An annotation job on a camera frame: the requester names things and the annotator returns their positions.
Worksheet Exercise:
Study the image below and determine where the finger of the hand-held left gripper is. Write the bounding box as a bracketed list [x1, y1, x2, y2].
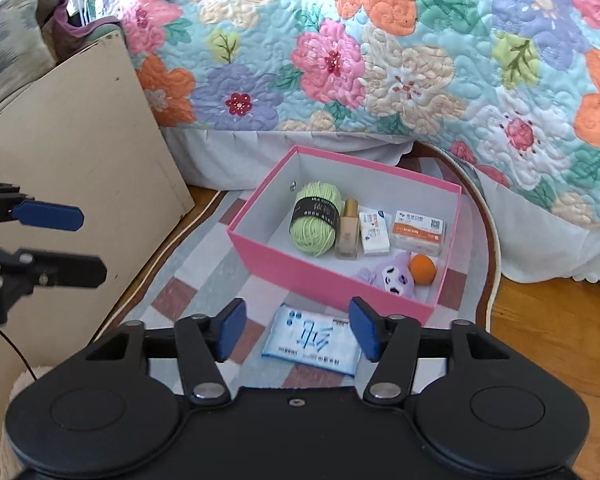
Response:
[0, 181, 85, 231]
[0, 240, 107, 323]

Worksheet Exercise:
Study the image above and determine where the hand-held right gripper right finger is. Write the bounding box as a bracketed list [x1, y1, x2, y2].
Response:
[349, 296, 511, 402]

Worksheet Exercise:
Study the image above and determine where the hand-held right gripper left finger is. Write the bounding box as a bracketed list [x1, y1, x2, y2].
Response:
[85, 297, 248, 403]

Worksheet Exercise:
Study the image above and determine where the blue wet wipes pack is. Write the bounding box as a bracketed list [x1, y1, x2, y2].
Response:
[261, 304, 363, 376]

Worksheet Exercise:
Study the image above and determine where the purple plush toy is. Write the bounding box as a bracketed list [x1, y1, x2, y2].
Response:
[356, 251, 415, 301]

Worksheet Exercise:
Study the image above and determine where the pink cardboard box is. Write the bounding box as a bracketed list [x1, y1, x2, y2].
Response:
[226, 145, 463, 326]

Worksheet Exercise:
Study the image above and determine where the orange makeup sponge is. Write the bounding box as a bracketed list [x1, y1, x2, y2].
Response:
[409, 254, 437, 288]

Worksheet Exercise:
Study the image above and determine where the small white tissue pack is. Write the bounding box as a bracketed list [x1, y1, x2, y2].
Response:
[358, 208, 392, 256]

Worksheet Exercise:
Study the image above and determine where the beige foundation bottle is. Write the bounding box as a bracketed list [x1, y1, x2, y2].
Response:
[334, 198, 361, 261]

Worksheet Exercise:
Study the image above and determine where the green yarn ball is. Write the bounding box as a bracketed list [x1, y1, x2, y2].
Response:
[288, 181, 343, 258]

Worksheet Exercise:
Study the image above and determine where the clear packet with orange label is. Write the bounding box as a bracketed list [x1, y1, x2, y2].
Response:
[390, 208, 449, 257]

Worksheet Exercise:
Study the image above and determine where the checked cartoon rug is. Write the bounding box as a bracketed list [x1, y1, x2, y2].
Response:
[100, 142, 503, 391]

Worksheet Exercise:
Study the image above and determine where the beige wooden board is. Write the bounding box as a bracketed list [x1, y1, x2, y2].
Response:
[0, 30, 193, 371]

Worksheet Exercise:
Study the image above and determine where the pink fluffy cloth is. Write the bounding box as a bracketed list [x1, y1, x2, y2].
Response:
[0, 364, 53, 480]

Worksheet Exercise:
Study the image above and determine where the grey patterned pillow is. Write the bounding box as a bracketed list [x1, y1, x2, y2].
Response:
[0, 0, 58, 128]

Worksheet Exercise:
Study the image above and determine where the purple cloth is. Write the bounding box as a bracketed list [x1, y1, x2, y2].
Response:
[2, 0, 126, 68]

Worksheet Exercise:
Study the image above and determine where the floral quilt bed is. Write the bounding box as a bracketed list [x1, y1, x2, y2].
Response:
[115, 0, 600, 288]

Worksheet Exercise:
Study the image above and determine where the thin black cable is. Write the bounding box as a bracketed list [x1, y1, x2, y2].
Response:
[0, 317, 37, 383]

